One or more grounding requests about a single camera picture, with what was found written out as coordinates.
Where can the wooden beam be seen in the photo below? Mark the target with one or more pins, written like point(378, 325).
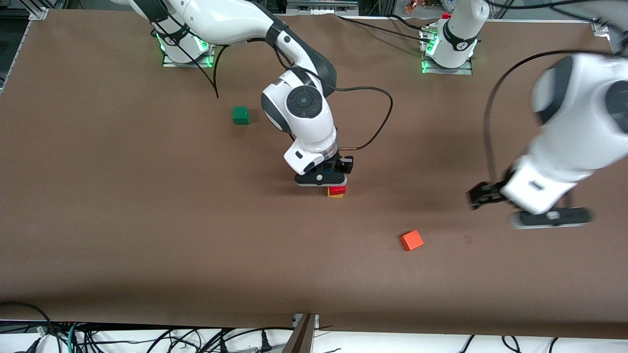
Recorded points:
point(300, 340)

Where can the brown paper table cover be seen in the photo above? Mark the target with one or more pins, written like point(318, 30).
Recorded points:
point(314, 274)

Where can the aluminium corner bracket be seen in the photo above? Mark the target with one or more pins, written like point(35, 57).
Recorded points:
point(601, 27)
point(39, 13)

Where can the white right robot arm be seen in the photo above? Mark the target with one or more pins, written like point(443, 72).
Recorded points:
point(304, 127)

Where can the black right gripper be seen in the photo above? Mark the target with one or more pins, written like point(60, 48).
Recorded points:
point(340, 164)

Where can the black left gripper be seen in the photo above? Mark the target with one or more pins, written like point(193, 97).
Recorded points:
point(496, 190)

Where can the grey metal rail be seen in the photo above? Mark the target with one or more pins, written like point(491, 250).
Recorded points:
point(321, 7)

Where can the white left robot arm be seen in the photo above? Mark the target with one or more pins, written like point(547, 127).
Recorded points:
point(574, 127)

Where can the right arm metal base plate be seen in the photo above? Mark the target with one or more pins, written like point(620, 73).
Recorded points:
point(171, 63)

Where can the green wooden block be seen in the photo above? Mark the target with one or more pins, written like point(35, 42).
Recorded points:
point(240, 115)

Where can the red wooden block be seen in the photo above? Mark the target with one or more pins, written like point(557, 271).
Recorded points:
point(337, 189)

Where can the black power plug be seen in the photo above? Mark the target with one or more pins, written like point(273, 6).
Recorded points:
point(265, 343)

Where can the small metal bracket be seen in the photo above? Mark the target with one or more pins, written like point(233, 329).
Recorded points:
point(296, 321)

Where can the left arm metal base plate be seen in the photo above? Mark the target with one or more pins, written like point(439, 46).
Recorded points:
point(463, 71)

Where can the orange wooden block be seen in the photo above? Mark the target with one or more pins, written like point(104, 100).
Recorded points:
point(411, 240)

